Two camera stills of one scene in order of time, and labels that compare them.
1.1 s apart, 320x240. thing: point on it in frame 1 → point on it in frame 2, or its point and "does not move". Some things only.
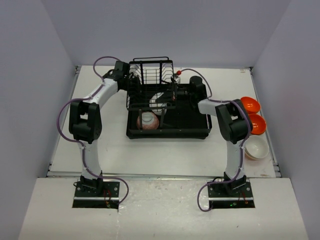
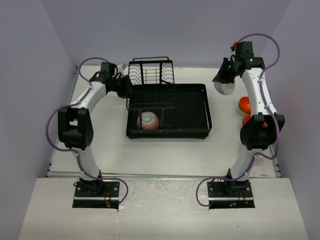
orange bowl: (251, 105) does not move
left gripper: (137, 89) → (125, 79)
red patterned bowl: (150, 121) does not move
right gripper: (170, 95) → (222, 76)
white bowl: (159, 109) → (224, 88)
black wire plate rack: (151, 85) does not move
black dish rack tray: (183, 118) does not move
